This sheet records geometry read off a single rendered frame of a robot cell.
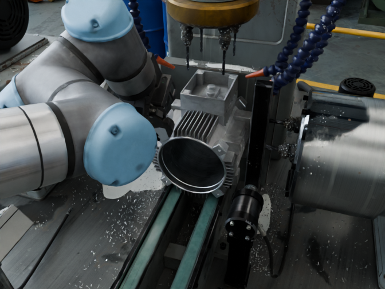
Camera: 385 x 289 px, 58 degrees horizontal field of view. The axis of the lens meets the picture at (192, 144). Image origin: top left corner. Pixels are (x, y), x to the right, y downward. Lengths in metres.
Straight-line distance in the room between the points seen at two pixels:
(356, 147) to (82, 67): 0.48
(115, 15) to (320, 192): 0.49
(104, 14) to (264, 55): 0.59
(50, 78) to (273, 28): 0.64
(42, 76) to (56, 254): 0.59
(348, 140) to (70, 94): 0.49
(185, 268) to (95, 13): 0.49
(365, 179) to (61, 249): 0.70
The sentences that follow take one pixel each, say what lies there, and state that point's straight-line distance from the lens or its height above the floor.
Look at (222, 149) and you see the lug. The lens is 0.70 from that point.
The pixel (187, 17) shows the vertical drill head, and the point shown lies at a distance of 0.67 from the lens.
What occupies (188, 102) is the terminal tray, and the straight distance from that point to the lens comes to 0.76.
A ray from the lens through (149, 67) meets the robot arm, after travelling 0.52.
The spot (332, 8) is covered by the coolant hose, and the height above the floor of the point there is 1.35.
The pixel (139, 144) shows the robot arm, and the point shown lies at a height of 1.32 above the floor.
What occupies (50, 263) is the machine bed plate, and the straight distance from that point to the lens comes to 0.93.
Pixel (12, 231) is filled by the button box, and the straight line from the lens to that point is 0.66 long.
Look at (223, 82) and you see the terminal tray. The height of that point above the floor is 1.12.
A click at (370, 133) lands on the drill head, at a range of 0.70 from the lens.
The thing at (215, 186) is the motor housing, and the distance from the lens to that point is 0.79.
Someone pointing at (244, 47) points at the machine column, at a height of 1.16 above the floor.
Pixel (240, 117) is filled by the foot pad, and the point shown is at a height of 1.07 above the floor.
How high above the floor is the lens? 1.52
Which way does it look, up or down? 38 degrees down
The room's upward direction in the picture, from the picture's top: 1 degrees counter-clockwise
